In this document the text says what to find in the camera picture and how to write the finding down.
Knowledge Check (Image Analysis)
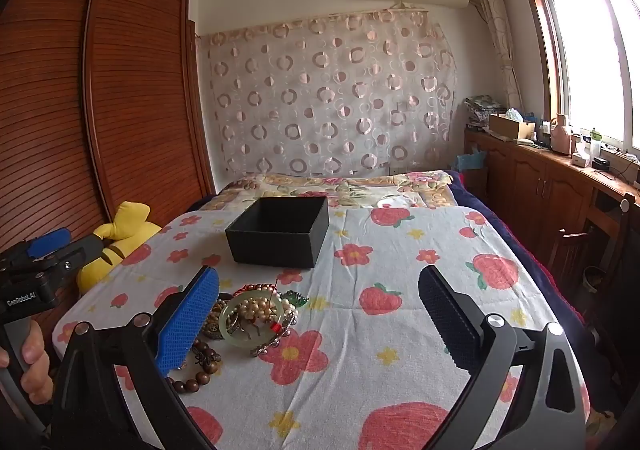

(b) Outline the dark wooden bead bracelet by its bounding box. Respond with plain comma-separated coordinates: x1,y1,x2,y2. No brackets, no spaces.
167,337,223,396

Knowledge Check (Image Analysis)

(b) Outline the brown bead bracelet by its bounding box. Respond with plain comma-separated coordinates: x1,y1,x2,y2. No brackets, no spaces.
202,297,233,342

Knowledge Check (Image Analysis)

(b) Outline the wooden framed window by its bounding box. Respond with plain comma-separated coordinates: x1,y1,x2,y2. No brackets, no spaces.
512,0,640,158

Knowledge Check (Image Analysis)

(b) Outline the red bead bracelet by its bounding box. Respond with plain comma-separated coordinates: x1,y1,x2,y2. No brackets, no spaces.
232,282,281,299

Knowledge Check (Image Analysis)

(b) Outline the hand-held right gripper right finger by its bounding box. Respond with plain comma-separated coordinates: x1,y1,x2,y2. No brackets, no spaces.
417,264,586,450

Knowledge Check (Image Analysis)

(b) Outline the strawberry print sheet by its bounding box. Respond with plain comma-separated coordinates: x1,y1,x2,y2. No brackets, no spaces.
52,205,591,450

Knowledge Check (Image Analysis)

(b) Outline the silver metal bracelet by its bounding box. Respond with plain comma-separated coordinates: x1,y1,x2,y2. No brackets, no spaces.
250,325,297,357

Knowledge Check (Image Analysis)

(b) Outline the navy blue blanket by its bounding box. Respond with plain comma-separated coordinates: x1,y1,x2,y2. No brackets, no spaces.
442,170,586,326

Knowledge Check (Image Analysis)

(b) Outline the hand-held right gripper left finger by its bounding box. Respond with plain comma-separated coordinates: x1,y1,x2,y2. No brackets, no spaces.
50,266,221,450

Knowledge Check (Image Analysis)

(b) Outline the pink kettle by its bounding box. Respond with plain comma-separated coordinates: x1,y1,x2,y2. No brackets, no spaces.
549,113,572,155

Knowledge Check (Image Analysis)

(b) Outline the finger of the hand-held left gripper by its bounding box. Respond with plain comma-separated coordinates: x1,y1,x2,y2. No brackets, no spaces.
42,234,104,283
26,228,72,260

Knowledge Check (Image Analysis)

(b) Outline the floral quilt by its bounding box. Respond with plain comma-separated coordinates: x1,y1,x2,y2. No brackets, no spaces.
217,170,458,212

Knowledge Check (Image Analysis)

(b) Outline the patterned window curtain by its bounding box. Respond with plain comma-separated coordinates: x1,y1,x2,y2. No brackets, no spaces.
469,0,523,112

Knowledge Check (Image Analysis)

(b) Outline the black box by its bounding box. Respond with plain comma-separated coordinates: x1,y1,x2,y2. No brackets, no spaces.
225,196,330,268

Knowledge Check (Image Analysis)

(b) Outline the dark wooden chair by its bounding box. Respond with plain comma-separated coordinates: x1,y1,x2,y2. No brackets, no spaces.
547,192,638,331

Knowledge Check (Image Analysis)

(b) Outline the blue paper bag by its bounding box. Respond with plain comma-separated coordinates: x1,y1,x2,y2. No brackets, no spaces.
452,150,488,174

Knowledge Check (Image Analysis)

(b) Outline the small trash bin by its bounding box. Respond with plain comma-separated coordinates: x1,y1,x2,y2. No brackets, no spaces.
580,266,604,294

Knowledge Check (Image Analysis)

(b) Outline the stack of folded cloths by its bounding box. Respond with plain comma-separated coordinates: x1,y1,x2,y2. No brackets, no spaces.
464,95,506,129

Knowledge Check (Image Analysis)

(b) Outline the cream pearl necklace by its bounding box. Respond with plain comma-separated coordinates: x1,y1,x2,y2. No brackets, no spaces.
235,297,299,331

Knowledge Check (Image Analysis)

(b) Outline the wooden cabinet counter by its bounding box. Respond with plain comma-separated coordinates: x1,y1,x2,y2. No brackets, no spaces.
462,127,640,281

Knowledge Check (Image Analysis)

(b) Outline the person's left hand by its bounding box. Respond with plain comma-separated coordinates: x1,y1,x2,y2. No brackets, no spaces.
0,317,54,406

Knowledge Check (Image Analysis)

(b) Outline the yellow plush toy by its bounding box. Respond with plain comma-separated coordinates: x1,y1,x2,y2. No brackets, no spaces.
77,201,163,299

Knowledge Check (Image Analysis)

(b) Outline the brown wooden wardrobe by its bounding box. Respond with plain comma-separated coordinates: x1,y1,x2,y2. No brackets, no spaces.
0,0,217,346

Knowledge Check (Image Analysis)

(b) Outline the pale green jade bangle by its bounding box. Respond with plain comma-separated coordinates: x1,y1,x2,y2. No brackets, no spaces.
218,292,299,358

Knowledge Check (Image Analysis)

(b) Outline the cardboard box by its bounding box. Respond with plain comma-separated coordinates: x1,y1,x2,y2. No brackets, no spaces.
488,112,536,140

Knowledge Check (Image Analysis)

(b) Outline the circle patterned wall curtain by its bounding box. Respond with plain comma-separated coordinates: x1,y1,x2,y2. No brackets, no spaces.
200,7,458,178

